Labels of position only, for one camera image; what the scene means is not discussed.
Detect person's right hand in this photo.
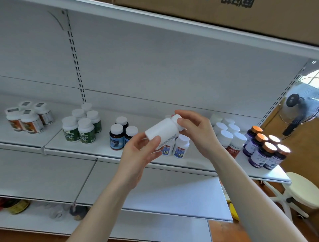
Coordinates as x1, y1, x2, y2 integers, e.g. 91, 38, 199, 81
174, 109, 224, 160

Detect person's left hand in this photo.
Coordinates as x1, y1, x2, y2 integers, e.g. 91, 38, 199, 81
117, 132, 164, 191

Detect plain white pill bottle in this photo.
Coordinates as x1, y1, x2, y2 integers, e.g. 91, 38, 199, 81
145, 114, 185, 151

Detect person's right forearm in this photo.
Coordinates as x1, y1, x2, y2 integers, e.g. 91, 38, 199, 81
211, 147, 308, 242

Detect person's left forearm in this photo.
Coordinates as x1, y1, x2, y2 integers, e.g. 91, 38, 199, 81
67, 181, 140, 242

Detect white bottle with blue label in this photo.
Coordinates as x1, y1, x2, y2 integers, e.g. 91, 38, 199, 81
161, 139, 176, 157
172, 134, 190, 159

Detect dark bottle with blue label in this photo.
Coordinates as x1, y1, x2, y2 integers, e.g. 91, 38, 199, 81
109, 124, 125, 151
115, 116, 129, 130
124, 126, 139, 145

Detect cluster of white red-label bottles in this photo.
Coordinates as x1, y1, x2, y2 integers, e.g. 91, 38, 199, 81
209, 114, 248, 159

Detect white metal shelf unit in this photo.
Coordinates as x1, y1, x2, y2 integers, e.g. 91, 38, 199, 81
0, 0, 319, 242

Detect dark round container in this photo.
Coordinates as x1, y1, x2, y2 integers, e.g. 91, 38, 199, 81
69, 204, 89, 221

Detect yellow object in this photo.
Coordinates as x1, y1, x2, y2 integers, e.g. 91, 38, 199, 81
228, 202, 240, 222

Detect white bottle with orange label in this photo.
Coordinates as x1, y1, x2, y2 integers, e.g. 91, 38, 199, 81
20, 110, 45, 134
33, 102, 55, 126
5, 107, 25, 132
18, 100, 34, 112

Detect clear plastic items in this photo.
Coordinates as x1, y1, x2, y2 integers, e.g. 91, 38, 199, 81
48, 203, 70, 221

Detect brown cardboard box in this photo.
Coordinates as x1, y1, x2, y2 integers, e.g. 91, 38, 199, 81
113, 0, 319, 47

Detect white round stool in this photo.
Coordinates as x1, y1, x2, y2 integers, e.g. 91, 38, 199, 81
263, 172, 319, 223

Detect yellow and black round tin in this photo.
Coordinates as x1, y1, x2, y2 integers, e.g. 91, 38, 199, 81
2, 198, 31, 215

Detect standing fan with wire guard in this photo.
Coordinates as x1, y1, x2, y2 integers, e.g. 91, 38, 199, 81
278, 82, 319, 140

